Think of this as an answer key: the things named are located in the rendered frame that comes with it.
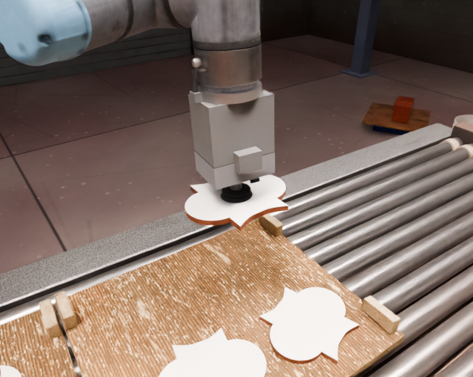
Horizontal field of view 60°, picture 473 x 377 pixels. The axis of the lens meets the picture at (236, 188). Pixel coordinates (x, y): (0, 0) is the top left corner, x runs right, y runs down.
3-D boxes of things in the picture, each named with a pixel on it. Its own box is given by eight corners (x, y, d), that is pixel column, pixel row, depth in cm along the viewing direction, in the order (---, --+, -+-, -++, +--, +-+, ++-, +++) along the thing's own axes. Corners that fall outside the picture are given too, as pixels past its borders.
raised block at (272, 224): (258, 223, 82) (258, 212, 81) (264, 220, 83) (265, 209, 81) (276, 238, 78) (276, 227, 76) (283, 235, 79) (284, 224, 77)
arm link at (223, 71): (273, 44, 44) (204, 55, 41) (274, 87, 46) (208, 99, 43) (241, 35, 50) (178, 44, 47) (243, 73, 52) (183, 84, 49)
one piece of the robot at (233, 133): (211, 80, 40) (223, 219, 48) (288, 66, 43) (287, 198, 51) (177, 63, 47) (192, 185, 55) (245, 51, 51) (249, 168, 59)
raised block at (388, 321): (359, 309, 63) (362, 297, 62) (367, 304, 64) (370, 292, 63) (390, 336, 59) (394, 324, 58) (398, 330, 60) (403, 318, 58)
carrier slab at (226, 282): (56, 307, 65) (54, 301, 65) (261, 223, 85) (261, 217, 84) (140, 535, 41) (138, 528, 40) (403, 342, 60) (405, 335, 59)
